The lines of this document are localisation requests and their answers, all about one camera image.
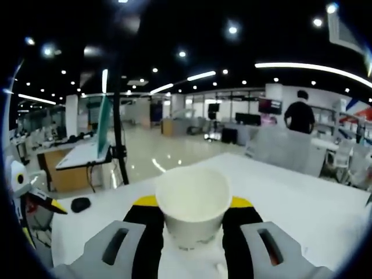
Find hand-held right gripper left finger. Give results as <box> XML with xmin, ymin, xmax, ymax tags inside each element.
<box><xmin>51</xmin><ymin>195</ymin><xmax>166</xmax><ymax>279</ymax></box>

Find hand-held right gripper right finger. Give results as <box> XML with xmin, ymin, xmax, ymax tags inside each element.
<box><xmin>221</xmin><ymin>196</ymin><xmax>335</xmax><ymax>279</ymax></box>

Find white printed paper cup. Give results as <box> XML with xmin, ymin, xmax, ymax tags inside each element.
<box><xmin>155</xmin><ymin>167</ymin><xmax>233</xmax><ymax>251</ymax></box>

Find grey mesh office chair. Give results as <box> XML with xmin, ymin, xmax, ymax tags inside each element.
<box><xmin>26</xmin><ymin>203</ymin><xmax>55</xmax><ymax>252</ymax></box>

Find wooden side desk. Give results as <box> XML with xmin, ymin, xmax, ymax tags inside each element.
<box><xmin>37</xmin><ymin>139</ymin><xmax>115</xmax><ymax>193</ymax></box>

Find black computer mouse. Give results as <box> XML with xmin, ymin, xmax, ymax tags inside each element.
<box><xmin>70</xmin><ymin>197</ymin><xmax>92</xmax><ymax>214</ymax></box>

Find white table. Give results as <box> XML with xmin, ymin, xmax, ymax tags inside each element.
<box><xmin>51</xmin><ymin>152</ymin><xmax>372</xmax><ymax>279</ymax></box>

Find white pillar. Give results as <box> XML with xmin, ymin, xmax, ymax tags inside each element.
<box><xmin>65</xmin><ymin>94</ymin><xmax>80</xmax><ymax>138</ymax></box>

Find tilted monitor screen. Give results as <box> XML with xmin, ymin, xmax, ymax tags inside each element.
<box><xmin>96</xmin><ymin>93</ymin><xmax>113</xmax><ymax>159</ymax></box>

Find grey partition panel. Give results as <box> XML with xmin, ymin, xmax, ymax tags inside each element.
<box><xmin>245</xmin><ymin>127</ymin><xmax>327</xmax><ymax>177</ymax></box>

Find black tripod stand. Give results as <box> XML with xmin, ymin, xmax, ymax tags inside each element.
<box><xmin>111</xmin><ymin>52</ymin><xmax>131</xmax><ymax>186</ymax></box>

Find wooden cabinet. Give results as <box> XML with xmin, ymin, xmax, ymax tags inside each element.
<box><xmin>160</xmin><ymin>117</ymin><xmax>187</xmax><ymax>137</ymax></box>

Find black monitor on stand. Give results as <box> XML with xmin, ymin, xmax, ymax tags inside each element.
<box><xmin>207</xmin><ymin>103</ymin><xmax>221</xmax><ymax>120</ymax></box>

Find white storage shelf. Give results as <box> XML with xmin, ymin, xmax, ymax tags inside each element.
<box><xmin>312</xmin><ymin>104</ymin><xmax>341</xmax><ymax>140</ymax></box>

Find long curved ceiling light strip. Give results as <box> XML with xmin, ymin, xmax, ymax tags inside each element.
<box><xmin>255</xmin><ymin>62</ymin><xmax>372</xmax><ymax>88</ymax></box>

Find round ceiling spotlights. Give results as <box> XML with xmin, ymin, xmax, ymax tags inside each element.
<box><xmin>11</xmin><ymin>2</ymin><xmax>352</xmax><ymax>96</ymax></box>

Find ceiling air conditioner vent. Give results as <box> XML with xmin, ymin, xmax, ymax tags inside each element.
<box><xmin>325</xmin><ymin>8</ymin><xmax>372</xmax><ymax>60</ymax></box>

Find wall display screen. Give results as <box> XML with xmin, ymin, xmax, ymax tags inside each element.
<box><xmin>257</xmin><ymin>98</ymin><xmax>283</xmax><ymax>115</ymax></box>

